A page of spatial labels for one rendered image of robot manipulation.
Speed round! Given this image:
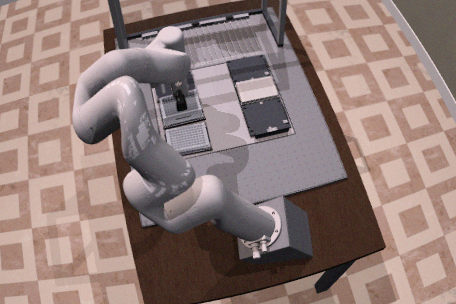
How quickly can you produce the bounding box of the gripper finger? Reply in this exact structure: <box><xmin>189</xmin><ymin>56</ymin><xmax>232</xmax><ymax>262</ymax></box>
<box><xmin>176</xmin><ymin>89</ymin><xmax>187</xmax><ymax>112</ymax></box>

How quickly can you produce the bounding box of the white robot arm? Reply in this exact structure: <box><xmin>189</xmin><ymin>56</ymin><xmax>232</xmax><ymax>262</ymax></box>
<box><xmin>72</xmin><ymin>26</ymin><xmax>282</xmax><ymax>259</ymax></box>

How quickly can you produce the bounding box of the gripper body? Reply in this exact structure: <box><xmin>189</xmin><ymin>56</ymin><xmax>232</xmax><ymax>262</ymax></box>
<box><xmin>169</xmin><ymin>78</ymin><xmax>189</xmax><ymax>98</ymax></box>

